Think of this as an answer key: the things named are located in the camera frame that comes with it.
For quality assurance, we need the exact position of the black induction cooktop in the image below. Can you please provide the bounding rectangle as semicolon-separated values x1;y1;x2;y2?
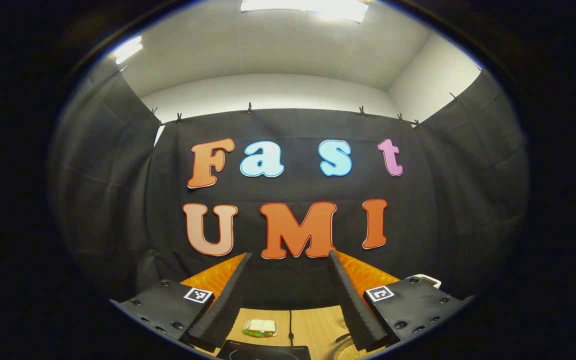
215;339;312;360

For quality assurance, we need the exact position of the sandwich with lettuce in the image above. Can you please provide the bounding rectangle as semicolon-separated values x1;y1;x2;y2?
241;319;279;339

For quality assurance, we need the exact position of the pile of soybeans in pot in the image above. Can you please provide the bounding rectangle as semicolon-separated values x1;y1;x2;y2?
340;342;391;360

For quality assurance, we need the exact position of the white toaster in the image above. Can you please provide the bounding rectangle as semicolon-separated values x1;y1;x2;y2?
408;273;442;290

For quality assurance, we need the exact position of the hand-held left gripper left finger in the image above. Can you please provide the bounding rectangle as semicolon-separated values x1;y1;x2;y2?
109;252;253;353

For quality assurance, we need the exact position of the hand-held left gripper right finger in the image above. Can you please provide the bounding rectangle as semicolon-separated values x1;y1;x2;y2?
328;249;474;352

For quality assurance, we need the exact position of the ceiling light panel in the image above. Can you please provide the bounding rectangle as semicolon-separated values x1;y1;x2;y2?
109;35;145;66
239;0;370;24

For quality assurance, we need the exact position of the stainless steel pot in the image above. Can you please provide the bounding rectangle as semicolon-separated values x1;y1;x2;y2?
332;332;394;360

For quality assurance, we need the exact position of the row of backdrop clips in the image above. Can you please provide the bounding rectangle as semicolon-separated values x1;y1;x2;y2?
115;65;486;128

